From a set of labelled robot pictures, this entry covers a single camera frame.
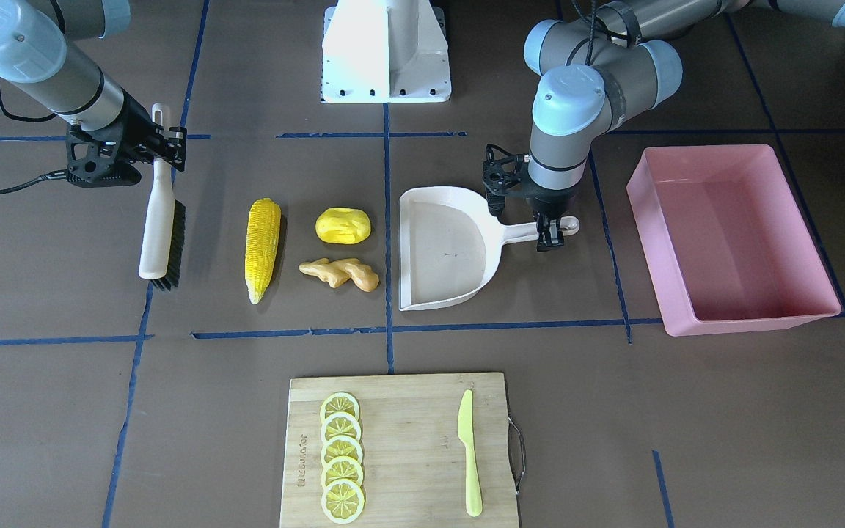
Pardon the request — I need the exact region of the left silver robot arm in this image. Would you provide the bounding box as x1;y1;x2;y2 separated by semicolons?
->
508;1;845;252

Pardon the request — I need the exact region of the yellow toy corn cob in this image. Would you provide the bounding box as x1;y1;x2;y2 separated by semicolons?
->
244;198;282;304

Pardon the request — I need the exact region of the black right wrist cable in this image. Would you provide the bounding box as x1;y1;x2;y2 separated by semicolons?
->
0;66;71;197

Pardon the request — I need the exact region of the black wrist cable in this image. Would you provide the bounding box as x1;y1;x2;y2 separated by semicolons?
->
574;0;643;67
0;66;71;197

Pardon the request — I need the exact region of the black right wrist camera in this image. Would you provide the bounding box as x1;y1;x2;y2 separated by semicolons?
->
66;124;142;189

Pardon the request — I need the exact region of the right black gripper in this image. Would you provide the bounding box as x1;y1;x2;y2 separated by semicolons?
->
88;103;187;172

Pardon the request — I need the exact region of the lemon slice five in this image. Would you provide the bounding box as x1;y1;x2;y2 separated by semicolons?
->
320;479;366;524

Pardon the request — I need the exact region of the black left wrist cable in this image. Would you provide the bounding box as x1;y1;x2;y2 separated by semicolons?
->
574;0;643;67

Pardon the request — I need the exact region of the lemon slice four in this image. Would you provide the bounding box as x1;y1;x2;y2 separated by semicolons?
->
320;455;365;488

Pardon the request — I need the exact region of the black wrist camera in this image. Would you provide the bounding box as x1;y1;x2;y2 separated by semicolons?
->
482;144;529;219
66;124;142;189

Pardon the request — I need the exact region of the beige plastic dustpan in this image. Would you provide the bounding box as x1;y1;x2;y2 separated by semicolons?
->
399;185;538;312

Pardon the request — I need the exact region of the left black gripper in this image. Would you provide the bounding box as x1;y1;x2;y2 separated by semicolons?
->
525;183;577;253

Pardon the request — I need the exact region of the lemon slice one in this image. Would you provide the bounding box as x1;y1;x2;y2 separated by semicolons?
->
319;392;361;420

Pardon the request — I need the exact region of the yellow-green plastic knife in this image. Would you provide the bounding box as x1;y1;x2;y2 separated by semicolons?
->
457;389;483;518

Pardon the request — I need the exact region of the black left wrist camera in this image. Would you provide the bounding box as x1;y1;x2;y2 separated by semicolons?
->
482;144;529;219

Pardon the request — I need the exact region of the pink plastic bin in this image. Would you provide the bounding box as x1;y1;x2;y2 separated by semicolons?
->
626;144;841;337

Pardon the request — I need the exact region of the wooden cutting board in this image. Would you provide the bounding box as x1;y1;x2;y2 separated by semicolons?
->
279;373;520;527

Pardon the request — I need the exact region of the yellow toy potato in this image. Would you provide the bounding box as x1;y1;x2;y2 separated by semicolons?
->
315;207;372;245

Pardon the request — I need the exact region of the tan toy ginger root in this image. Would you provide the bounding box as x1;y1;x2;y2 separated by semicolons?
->
299;258;380;292

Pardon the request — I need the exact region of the lemon slice three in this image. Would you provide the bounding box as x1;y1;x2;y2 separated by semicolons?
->
320;435;365;466

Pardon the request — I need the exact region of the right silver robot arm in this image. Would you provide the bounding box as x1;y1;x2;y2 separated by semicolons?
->
0;1;186;188

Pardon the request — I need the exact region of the lemon slice two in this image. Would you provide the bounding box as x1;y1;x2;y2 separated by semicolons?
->
320;411;362;441

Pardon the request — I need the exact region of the white hand brush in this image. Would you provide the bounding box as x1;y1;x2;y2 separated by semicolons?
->
138;103;187;292

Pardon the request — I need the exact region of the white central pedestal column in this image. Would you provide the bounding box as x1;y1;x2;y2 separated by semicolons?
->
320;1;453;104

